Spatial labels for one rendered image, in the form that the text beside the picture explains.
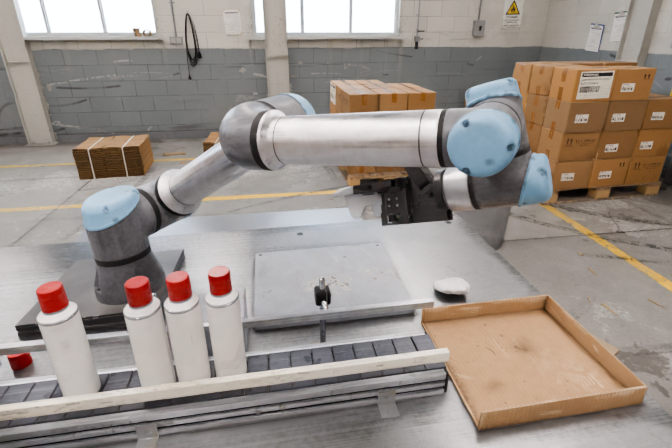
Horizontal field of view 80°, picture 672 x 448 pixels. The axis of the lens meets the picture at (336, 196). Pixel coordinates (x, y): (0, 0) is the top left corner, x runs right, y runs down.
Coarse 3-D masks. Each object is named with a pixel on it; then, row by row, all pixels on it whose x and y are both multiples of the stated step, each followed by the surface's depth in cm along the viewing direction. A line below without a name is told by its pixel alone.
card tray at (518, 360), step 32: (448, 320) 88; (480, 320) 88; (512, 320) 88; (544, 320) 88; (576, 320) 83; (480, 352) 79; (512, 352) 79; (544, 352) 79; (576, 352) 79; (608, 352) 75; (480, 384) 72; (512, 384) 72; (544, 384) 72; (576, 384) 72; (608, 384) 72; (640, 384) 68; (480, 416) 63; (512, 416) 64; (544, 416) 66
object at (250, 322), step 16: (384, 304) 73; (400, 304) 73; (416, 304) 73; (432, 304) 74; (256, 320) 69; (272, 320) 69; (288, 320) 70; (304, 320) 71; (96, 336) 65; (112, 336) 65; (128, 336) 66; (0, 352) 63; (16, 352) 64
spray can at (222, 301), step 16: (208, 272) 61; (224, 272) 61; (224, 288) 61; (208, 304) 61; (224, 304) 61; (208, 320) 63; (224, 320) 62; (240, 320) 64; (224, 336) 63; (240, 336) 65; (224, 352) 64; (240, 352) 65; (224, 368) 65; (240, 368) 66
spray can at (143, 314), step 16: (128, 288) 57; (144, 288) 58; (128, 304) 58; (144, 304) 58; (160, 304) 61; (128, 320) 58; (144, 320) 58; (160, 320) 61; (144, 336) 59; (160, 336) 61; (144, 352) 60; (160, 352) 62; (144, 368) 61; (160, 368) 62; (144, 384) 63; (160, 384) 63
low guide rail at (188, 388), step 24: (360, 360) 67; (384, 360) 67; (408, 360) 68; (432, 360) 68; (168, 384) 62; (192, 384) 62; (216, 384) 63; (240, 384) 63; (264, 384) 64; (0, 408) 58; (24, 408) 58; (48, 408) 59; (72, 408) 60
